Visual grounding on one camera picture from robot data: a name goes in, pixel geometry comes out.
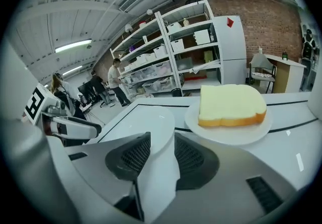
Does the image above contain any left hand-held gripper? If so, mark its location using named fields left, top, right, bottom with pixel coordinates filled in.
left=24, top=83, right=103, bottom=147

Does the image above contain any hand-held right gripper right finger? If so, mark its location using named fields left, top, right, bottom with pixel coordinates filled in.
left=150, top=132, right=298, bottom=224

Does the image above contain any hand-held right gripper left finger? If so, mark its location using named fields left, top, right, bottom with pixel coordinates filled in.
left=47, top=131, right=151, bottom=224

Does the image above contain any pale pink plate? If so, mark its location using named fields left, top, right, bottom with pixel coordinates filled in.
left=184, top=99, right=274, bottom=146

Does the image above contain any white plate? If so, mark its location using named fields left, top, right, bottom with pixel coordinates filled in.
left=130, top=105, right=177, bottom=161

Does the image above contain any ceiling tube light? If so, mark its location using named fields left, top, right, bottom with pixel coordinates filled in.
left=54, top=38, right=93, bottom=54
left=61, top=65, right=84, bottom=77

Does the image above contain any yellow bread slice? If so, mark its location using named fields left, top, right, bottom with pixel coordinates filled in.
left=198, top=84, right=268, bottom=128

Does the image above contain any white table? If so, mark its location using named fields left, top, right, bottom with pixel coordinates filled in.
left=85, top=91, right=322, bottom=188

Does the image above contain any clear storage bin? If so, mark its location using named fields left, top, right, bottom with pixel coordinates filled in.
left=142, top=76, right=177, bottom=94
left=153, top=60, right=174, bottom=77

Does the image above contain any white shelf bin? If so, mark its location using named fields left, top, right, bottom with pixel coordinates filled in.
left=166, top=22, right=182, bottom=34
left=153, top=45, right=169, bottom=59
left=170, top=38, right=185, bottom=53

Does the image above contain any wooden counter with white top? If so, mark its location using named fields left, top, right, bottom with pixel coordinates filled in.
left=264, top=53, right=307, bottom=94

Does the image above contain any white shelving unit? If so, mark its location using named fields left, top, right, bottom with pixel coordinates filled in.
left=110, top=0, right=224, bottom=98

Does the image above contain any grey armchair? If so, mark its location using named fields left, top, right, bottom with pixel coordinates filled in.
left=249, top=52, right=277, bottom=94

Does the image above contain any yellow-green box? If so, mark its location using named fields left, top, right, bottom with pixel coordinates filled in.
left=203, top=50, right=214, bottom=64

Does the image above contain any white refrigerator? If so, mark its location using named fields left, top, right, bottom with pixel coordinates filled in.
left=213, top=15, right=249, bottom=87

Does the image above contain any white square box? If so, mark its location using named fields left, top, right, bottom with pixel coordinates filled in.
left=193, top=29, right=211, bottom=46

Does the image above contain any black and white mannequin robot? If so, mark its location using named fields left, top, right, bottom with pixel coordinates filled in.
left=300, top=24, right=320, bottom=92

